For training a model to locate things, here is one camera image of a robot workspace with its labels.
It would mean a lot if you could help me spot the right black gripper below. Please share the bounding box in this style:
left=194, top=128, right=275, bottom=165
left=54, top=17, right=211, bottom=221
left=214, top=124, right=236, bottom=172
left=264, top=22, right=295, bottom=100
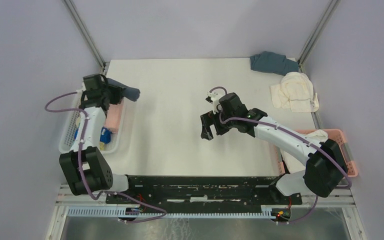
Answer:
left=200, top=107, right=236, bottom=141

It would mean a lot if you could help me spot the pink towel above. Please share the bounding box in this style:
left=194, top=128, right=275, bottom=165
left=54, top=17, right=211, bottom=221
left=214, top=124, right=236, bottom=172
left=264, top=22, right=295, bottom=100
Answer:
left=104, top=100, right=124, bottom=134

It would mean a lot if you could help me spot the dark blue towel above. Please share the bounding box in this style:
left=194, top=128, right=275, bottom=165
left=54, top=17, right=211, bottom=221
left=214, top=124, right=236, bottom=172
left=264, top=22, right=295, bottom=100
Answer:
left=107, top=78, right=141, bottom=102

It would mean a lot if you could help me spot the white plastic basket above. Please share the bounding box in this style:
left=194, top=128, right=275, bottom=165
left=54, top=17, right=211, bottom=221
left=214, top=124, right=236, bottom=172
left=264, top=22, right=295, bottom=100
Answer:
left=58, top=98, right=126, bottom=155

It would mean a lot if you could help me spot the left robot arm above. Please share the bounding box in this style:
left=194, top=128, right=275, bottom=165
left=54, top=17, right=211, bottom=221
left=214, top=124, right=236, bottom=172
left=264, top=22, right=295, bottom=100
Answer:
left=59, top=74, right=125, bottom=200

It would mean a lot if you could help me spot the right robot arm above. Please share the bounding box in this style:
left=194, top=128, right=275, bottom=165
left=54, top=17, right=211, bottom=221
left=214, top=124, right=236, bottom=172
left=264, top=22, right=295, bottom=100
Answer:
left=200, top=90, right=348, bottom=204

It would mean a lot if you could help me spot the blue rolled towel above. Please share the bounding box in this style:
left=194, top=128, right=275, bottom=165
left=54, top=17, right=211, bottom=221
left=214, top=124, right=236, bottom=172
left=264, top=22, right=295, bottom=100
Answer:
left=74, top=127, right=112, bottom=147

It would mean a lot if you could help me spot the teal blue towel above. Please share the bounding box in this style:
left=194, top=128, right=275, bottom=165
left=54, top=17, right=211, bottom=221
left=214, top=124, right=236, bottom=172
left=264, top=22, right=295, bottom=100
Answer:
left=249, top=51, right=299, bottom=76

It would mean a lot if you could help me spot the cream white towel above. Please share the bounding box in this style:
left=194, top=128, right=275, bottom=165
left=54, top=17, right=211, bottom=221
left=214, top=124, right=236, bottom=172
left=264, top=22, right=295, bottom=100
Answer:
left=269, top=72, right=320, bottom=113

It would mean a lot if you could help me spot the white towel in basket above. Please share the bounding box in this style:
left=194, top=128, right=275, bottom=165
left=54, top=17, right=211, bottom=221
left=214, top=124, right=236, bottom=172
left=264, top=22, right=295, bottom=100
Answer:
left=280, top=129, right=328, bottom=174

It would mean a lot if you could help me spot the pink plastic basket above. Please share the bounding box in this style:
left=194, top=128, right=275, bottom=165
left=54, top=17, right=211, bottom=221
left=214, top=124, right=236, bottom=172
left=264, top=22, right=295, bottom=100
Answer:
left=271, top=129, right=359, bottom=178

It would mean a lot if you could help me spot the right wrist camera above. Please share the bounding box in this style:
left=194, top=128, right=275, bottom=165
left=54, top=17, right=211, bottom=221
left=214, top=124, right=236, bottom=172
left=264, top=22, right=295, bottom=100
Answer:
left=205, top=91, right=225, bottom=114

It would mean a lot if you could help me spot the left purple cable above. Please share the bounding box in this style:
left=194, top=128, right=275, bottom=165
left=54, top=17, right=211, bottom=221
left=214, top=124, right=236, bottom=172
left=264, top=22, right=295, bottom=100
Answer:
left=44, top=91, right=168, bottom=224

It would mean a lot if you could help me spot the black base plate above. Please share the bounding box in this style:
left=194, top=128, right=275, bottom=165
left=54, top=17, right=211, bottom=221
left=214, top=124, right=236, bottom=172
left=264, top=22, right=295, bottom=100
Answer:
left=125, top=175, right=305, bottom=214

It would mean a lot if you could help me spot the white cable duct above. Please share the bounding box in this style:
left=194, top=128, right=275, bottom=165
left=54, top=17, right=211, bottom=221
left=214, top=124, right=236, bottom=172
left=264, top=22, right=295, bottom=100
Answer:
left=66, top=206, right=276, bottom=220

